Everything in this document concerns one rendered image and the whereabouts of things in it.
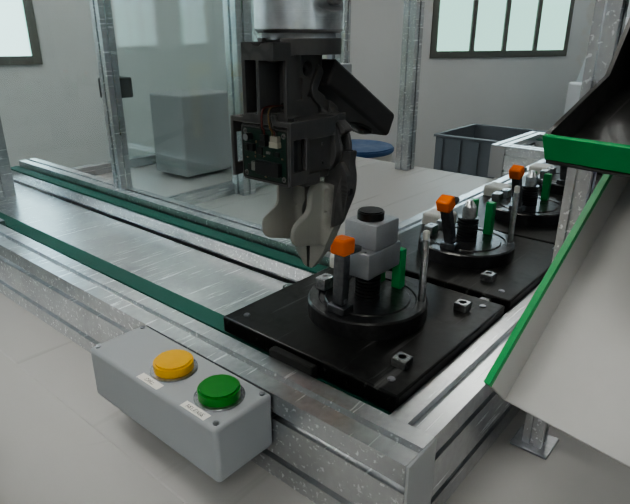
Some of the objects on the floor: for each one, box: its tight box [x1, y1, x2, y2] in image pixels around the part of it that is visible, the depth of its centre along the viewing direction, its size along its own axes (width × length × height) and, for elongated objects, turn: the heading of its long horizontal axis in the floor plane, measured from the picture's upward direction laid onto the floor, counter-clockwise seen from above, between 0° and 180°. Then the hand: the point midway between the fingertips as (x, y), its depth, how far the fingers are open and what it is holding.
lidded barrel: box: [351, 139, 394, 162], centre depth 378 cm, size 49×49×59 cm
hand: (315, 252), depth 56 cm, fingers closed
